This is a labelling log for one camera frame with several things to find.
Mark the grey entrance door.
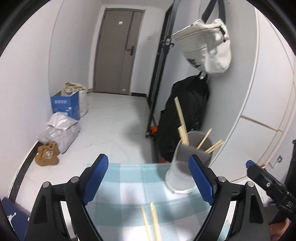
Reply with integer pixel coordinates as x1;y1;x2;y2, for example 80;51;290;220
93;8;144;95

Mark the blue cardboard box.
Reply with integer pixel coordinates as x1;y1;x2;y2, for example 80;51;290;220
51;92;80;120

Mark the blue jordan shoe box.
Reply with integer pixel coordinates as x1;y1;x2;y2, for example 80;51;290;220
1;197;30;241

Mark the black metal rack frame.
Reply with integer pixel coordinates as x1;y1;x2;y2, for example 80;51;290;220
145;1;180;137

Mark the white plastic parcel bag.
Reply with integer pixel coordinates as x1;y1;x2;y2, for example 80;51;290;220
47;112;78;131

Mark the right hand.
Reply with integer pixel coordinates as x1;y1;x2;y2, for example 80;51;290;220
269;218;290;241

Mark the tan suede boot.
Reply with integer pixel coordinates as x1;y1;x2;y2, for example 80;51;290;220
38;141;60;156
35;150;59;166

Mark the white nike sling bag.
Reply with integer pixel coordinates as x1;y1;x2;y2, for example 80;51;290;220
172;18;232;76

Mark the black backpack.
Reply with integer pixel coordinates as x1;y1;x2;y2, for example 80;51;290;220
155;73;210;162

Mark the white utensil holder cup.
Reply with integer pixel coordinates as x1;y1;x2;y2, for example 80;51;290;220
165;131;212;194

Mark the beige canvas bag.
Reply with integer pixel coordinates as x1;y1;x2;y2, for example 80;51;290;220
62;82;89;117

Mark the orange object on floor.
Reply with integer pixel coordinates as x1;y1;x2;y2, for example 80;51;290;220
149;126;158;140

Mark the grey plastic parcel bag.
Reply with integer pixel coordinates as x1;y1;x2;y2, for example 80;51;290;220
38;123;80;153

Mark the teal plaid tablecloth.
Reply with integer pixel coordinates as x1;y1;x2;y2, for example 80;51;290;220
86;163;210;240

